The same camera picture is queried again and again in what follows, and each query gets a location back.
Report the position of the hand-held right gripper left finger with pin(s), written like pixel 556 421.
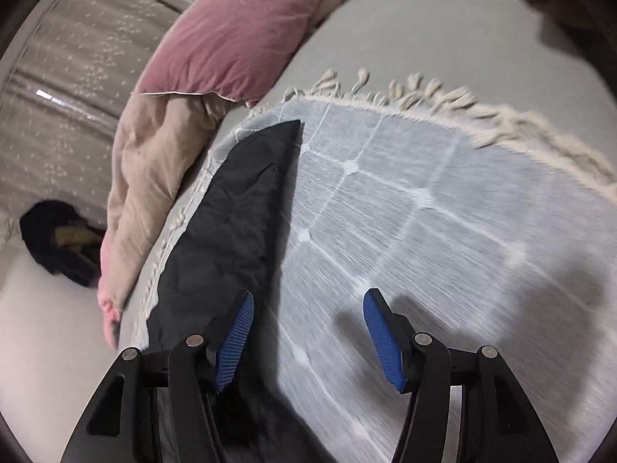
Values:
pixel 236 337

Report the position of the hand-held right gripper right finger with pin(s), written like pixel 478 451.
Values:
pixel 383 337

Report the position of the black pants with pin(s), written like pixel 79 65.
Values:
pixel 231 231

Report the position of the hanging dark clothes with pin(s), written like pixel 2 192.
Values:
pixel 48 231

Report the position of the light blue fringed checked blanket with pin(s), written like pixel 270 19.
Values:
pixel 409 251

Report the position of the beige and pink quilt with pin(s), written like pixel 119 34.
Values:
pixel 149 164

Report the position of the grey patterned curtain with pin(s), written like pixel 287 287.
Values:
pixel 72 82

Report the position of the pink pillow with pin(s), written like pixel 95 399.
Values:
pixel 231 33

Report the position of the bed with grey sheet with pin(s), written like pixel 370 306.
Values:
pixel 434 24

